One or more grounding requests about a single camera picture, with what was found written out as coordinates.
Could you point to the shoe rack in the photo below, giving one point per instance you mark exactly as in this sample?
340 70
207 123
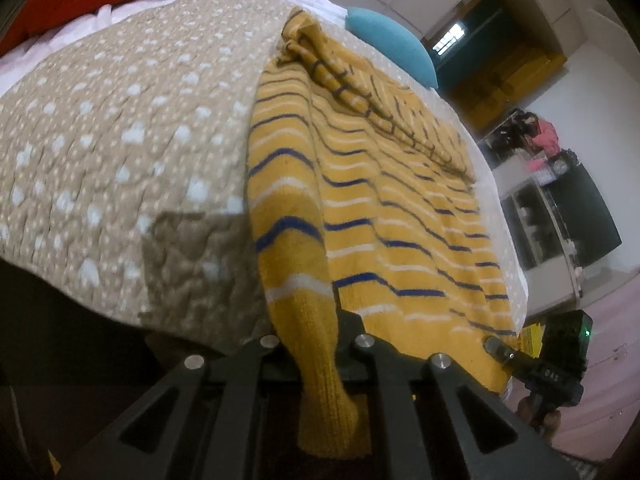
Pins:
510 135

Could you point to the white shelf unit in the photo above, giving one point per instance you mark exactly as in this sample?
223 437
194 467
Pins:
535 235

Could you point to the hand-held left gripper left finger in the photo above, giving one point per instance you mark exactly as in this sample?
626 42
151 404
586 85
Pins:
257 360

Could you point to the beige dotted quilt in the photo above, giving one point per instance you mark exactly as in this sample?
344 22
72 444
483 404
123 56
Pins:
125 135

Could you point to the yellow striped knit sweater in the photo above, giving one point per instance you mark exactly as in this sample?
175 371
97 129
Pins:
400 210

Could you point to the black television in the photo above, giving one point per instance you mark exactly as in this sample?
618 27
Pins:
590 215

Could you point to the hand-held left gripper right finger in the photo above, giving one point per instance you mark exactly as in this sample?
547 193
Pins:
372 362

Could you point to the ornate table clock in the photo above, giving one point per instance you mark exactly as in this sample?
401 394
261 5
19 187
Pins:
560 164

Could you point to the yellow wooden door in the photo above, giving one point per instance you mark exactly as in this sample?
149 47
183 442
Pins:
505 75

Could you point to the person's right hand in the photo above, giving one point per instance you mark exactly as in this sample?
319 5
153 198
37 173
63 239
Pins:
542 420

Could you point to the pink cloth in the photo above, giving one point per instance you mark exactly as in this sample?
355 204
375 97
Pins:
547 135

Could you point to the teal pillow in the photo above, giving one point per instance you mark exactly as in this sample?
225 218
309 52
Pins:
395 42

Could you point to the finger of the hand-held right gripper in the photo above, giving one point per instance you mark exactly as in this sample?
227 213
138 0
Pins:
507 355

